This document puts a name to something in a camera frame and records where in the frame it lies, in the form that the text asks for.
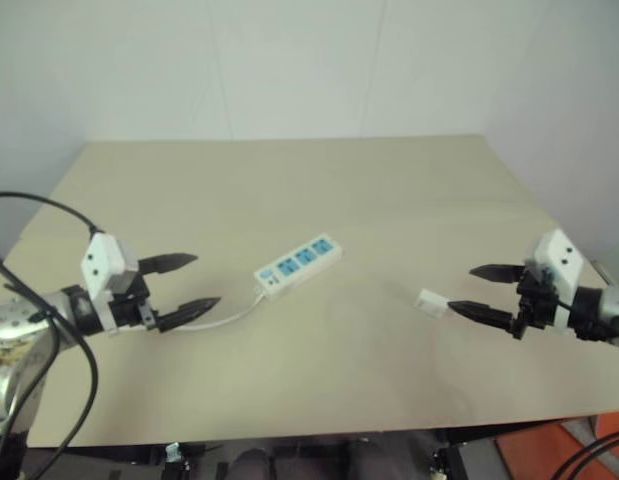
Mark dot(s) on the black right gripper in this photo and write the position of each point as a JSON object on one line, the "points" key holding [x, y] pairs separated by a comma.
{"points": [[535, 304]]}

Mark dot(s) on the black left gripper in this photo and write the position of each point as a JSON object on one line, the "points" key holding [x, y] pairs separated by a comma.
{"points": [[131, 303]]}

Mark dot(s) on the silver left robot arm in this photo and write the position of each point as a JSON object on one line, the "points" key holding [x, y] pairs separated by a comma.
{"points": [[19, 325]]}

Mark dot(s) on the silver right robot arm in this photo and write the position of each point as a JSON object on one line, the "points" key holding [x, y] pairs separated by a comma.
{"points": [[606, 306]]}

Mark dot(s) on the white plug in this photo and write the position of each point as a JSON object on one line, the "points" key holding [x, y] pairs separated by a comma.
{"points": [[431, 303]]}

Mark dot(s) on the white blue power strip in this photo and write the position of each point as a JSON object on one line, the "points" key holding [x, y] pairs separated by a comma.
{"points": [[298, 265]]}

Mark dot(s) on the orange floor mat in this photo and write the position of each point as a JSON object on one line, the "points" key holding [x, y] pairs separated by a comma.
{"points": [[549, 445]]}

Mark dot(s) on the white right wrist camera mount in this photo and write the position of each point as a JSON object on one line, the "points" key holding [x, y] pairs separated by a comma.
{"points": [[556, 262]]}

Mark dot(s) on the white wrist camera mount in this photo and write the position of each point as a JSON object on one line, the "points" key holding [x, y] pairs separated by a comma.
{"points": [[103, 265], [556, 262]]}

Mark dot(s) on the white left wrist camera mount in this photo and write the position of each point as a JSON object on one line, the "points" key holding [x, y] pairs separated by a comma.
{"points": [[103, 265]]}

